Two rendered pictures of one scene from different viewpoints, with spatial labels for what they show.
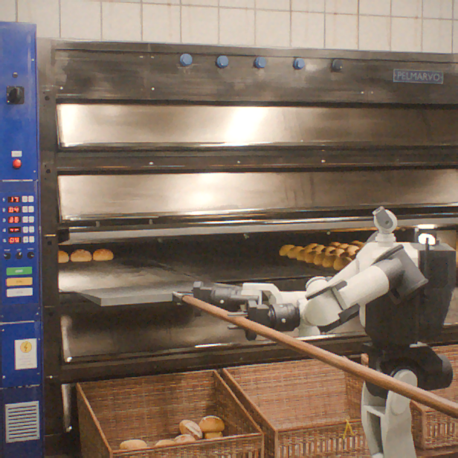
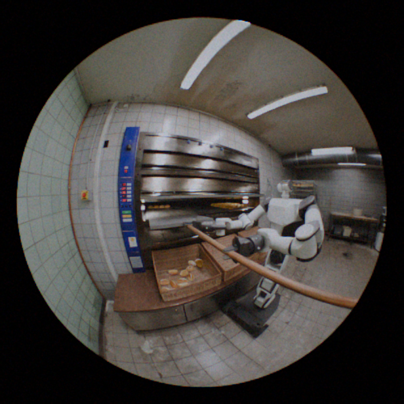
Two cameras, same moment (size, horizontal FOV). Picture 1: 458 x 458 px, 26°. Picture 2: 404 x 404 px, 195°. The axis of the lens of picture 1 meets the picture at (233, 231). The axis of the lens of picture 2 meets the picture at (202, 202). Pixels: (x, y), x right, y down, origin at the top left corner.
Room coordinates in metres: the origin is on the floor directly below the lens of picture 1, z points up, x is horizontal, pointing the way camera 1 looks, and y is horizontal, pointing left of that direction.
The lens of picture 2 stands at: (2.62, 0.13, 1.44)
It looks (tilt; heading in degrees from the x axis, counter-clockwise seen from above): 5 degrees down; 355
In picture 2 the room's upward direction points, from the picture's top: straight up
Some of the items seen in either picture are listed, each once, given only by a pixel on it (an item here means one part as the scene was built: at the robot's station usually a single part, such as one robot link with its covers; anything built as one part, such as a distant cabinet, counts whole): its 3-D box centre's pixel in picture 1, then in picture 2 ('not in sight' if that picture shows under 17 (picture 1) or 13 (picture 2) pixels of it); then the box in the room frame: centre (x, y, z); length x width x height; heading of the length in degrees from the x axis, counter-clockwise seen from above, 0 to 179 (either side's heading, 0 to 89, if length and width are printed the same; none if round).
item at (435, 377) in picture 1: (408, 366); (282, 248); (3.19, -0.57, 1.01); 0.28 x 0.13 x 0.18; 115
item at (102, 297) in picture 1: (158, 289); (178, 219); (3.63, 0.27, 1.19); 0.55 x 0.36 x 0.03; 114
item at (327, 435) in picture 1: (312, 409); (230, 254); (3.71, -0.30, 0.72); 0.56 x 0.49 x 0.28; 114
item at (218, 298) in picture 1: (212, 299); (201, 225); (3.38, 0.07, 1.20); 0.12 x 0.10 x 0.13; 79
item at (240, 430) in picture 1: (167, 427); (183, 269); (3.47, 0.24, 0.72); 0.56 x 0.49 x 0.28; 112
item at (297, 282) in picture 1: (277, 284); (217, 214); (3.97, -0.18, 1.16); 1.80 x 0.06 x 0.04; 113
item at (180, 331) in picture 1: (279, 319); (218, 225); (3.95, -0.19, 1.02); 1.79 x 0.11 x 0.19; 113
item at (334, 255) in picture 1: (350, 253); (229, 204); (4.59, -0.55, 1.21); 0.61 x 0.48 x 0.06; 23
